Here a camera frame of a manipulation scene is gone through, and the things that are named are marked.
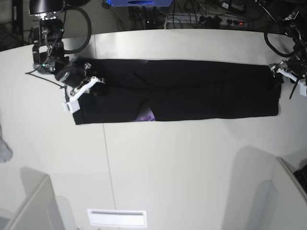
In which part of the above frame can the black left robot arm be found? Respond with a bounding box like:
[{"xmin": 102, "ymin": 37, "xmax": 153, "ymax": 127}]
[{"xmin": 256, "ymin": 0, "xmax": 307, "ymax": 88}]

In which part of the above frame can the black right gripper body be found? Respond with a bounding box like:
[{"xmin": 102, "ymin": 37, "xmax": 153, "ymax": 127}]
[{"xmin": 55, "ymin": 63, "xmax": 87, "ymax": 88}]

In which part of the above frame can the blue box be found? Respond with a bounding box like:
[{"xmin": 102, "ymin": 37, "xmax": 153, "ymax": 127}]
[{"xmin": 101, "ymin": 0, "xmax": 173, "ymax": 9}]

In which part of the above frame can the black T-shirt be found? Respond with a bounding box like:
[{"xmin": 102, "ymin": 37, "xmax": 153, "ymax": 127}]
[{"xmin": 73, "ymin": 59, "xmax": 281, "ymax": 125}]

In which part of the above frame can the white power strip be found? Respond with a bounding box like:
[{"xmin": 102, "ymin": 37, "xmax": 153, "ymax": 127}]
[{"xmin": 167, "ymin": 13, "xmax": 248, "ymax": 28}]

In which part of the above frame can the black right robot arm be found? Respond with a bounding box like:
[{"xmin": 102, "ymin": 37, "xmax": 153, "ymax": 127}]
[{"xmin": 28, "ymin": 0, "xmax": 107, "ymax": 100}]

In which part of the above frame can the black keyboard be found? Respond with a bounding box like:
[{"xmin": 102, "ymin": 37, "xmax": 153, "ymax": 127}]
[{"xmin": 294, "ymin": 165, "xmax": 307, "ymax": 192}]

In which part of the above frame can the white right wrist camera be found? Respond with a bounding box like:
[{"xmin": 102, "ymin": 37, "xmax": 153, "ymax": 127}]
[{"xmin": 62, "ymin": 76, "xmax": 102, "ymax": 114}]

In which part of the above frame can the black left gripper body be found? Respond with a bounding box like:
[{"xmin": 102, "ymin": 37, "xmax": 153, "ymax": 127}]
[{"xmin": 278, "ymin": 57, "xmax": 307, "ymax": 81}]

